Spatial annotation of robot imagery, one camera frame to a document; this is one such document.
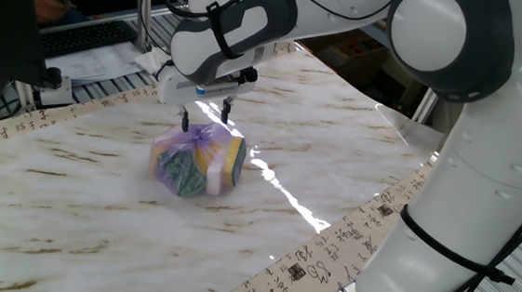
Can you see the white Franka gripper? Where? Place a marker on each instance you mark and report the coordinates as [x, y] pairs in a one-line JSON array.
[[175, 92]]

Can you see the purple plastic bag of sponges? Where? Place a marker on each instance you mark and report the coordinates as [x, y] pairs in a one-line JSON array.
[[195, 139]]

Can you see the yellow sponge with green pad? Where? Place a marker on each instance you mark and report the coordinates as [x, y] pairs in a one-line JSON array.
[[235, 162]]

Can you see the green scouring pad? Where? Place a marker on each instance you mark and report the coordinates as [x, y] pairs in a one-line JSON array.
[[184, 173]]

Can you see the white sponge block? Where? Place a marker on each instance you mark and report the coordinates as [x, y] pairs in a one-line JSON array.
[[214, 177]]

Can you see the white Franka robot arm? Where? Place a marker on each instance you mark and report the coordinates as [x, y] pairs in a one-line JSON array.
[[499, 146]]

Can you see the stack of printed papers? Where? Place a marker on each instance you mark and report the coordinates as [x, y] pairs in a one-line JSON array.
[[96, 63]]

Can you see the glossy marble pattern sheet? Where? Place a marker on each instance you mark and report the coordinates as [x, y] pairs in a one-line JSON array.
[[335, 135]]

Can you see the black computer keyboard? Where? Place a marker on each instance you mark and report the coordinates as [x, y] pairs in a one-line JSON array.
[[89, 37]]

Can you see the cardboard box with coloured items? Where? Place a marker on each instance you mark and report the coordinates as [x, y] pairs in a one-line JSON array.
[[351, 50]]

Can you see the beige calligraphy print cloth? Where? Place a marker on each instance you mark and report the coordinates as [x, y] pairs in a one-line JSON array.
[[308, 273]]

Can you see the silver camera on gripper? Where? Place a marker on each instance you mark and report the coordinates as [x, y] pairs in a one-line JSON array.
[[224, 89]]

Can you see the upright aluminium frame post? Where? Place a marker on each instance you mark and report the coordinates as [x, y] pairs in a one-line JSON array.
[[144, 15]]

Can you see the white bracket with black knob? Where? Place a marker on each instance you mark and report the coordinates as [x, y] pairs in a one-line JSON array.
[[54, 94]]

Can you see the leaning silver shelf post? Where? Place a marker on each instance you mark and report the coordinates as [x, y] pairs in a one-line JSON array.
[[426, 105]]

